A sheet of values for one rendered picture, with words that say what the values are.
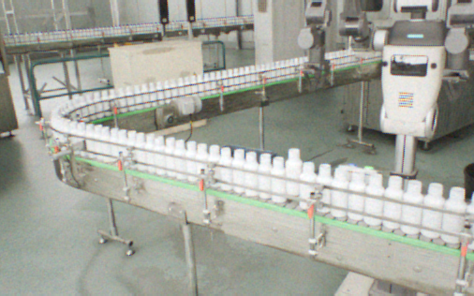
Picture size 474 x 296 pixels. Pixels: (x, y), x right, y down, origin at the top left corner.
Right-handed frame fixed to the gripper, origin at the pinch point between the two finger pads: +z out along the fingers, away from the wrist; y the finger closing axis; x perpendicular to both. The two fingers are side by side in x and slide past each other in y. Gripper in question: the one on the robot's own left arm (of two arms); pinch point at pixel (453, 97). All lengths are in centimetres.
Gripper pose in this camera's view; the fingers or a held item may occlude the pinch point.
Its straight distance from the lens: 146.4
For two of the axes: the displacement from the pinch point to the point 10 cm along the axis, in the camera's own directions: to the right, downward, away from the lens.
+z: 0.5, 9.5, 3.2
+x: -8.4, -1.4, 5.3
